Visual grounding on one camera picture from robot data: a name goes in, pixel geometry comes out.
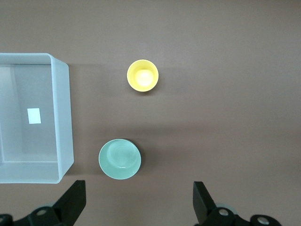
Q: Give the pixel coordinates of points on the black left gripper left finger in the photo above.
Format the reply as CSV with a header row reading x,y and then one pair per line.
x,y
70,202

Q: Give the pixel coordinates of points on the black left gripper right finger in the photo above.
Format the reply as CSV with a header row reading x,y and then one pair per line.
x,y
204,202

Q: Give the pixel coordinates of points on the mint green bowl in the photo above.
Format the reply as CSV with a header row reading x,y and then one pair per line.
x,y
118,157

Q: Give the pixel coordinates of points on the yellow cup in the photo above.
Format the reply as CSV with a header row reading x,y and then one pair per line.
x,y
142,76

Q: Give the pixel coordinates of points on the translucent white plastic bin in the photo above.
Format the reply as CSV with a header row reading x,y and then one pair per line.
x,y
64,117

